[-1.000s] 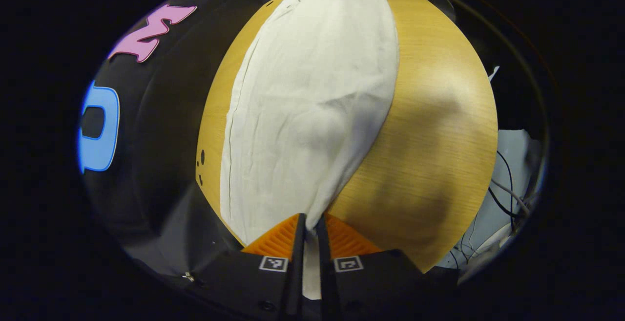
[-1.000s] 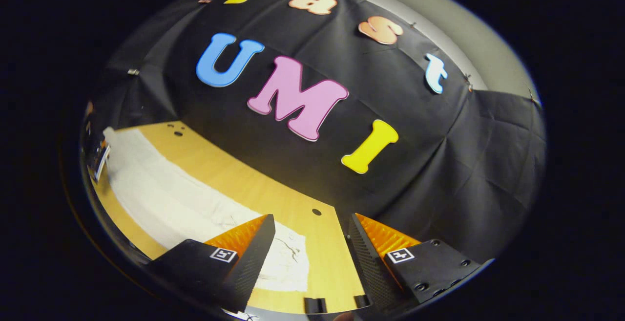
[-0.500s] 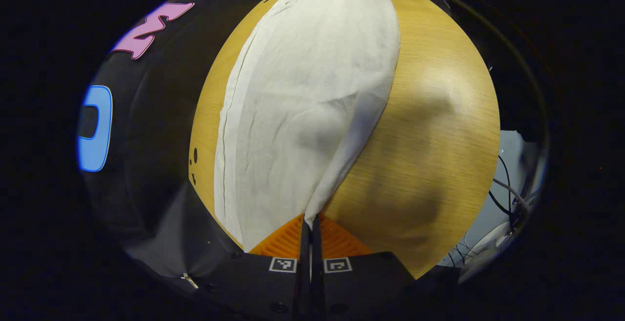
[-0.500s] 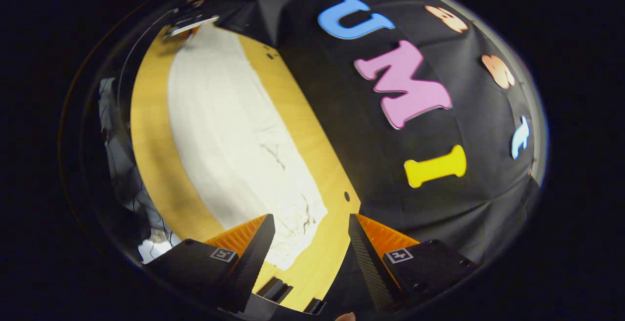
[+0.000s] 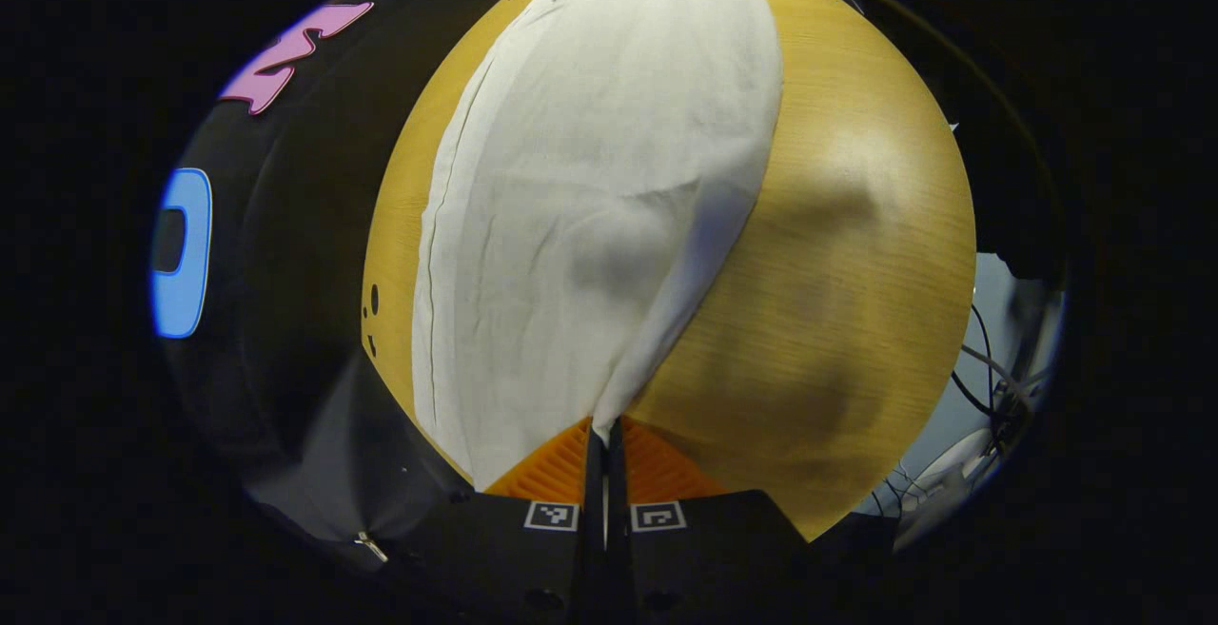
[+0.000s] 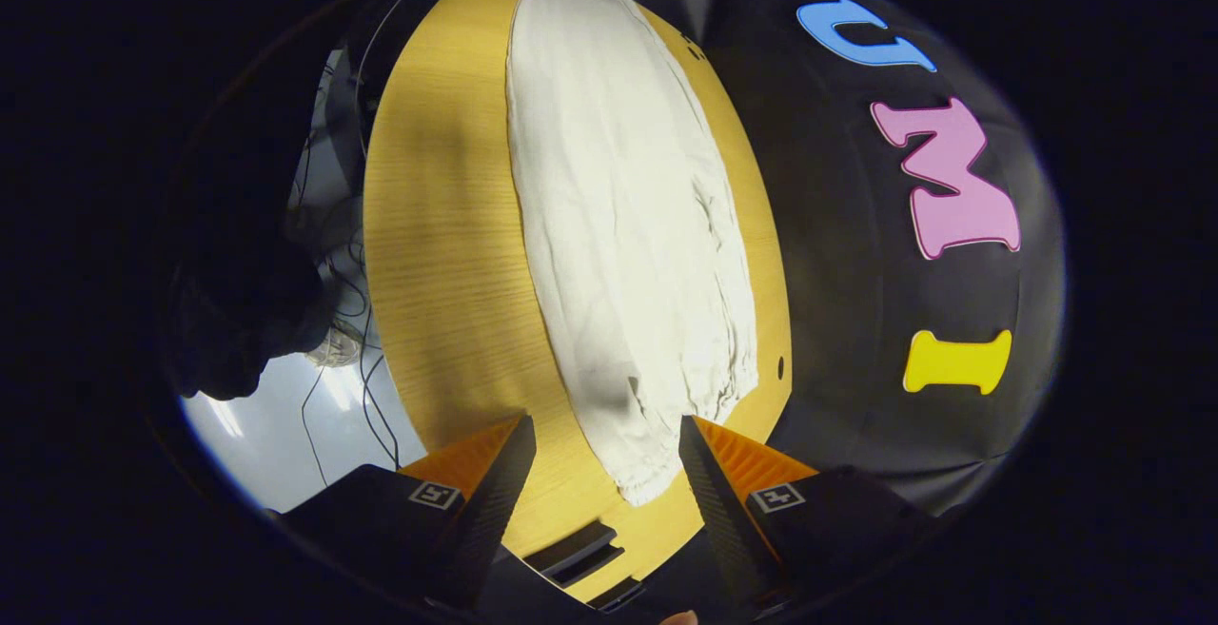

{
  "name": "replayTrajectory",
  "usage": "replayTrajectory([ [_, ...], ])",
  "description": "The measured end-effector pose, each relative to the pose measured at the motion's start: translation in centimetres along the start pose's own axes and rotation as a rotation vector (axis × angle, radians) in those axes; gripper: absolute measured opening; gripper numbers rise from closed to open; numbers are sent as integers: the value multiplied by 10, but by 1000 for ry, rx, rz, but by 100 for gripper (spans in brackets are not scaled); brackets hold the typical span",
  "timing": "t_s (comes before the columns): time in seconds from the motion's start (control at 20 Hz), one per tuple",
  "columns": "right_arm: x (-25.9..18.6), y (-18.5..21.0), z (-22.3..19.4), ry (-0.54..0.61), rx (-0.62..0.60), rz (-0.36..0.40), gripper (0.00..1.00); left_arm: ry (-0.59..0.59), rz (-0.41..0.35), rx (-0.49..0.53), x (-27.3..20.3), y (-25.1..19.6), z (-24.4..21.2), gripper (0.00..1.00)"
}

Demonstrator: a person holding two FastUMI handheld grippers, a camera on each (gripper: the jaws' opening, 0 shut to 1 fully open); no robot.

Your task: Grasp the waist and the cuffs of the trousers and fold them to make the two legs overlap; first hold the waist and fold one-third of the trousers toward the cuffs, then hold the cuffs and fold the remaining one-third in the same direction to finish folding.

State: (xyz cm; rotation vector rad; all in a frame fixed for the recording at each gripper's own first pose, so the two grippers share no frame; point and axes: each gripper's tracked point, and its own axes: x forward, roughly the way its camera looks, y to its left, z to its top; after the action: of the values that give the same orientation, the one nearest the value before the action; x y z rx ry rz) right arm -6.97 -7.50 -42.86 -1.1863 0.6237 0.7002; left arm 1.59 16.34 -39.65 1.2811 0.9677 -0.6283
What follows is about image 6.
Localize person's dark clothing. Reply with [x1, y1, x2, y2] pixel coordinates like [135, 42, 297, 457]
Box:
[169, 30, 336, 402]

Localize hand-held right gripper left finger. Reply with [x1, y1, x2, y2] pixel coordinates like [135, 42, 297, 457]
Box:
[284, 413, 537, 609]

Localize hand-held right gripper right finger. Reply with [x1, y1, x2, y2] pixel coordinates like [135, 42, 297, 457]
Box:
[678, 415, 941, 609]

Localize black floor cables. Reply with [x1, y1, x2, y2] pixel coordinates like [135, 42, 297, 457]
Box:
[285, 49, 403, 488]

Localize white jeans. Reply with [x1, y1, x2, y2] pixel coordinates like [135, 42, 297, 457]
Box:
[504, 0, 762, 508]

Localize black backdrop cloth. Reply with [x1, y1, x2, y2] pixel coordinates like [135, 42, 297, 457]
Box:
[571, 0, 1069, 518]

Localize black table edge bracket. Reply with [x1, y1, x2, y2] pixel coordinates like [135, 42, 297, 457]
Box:
[521, 518, 650, 613]

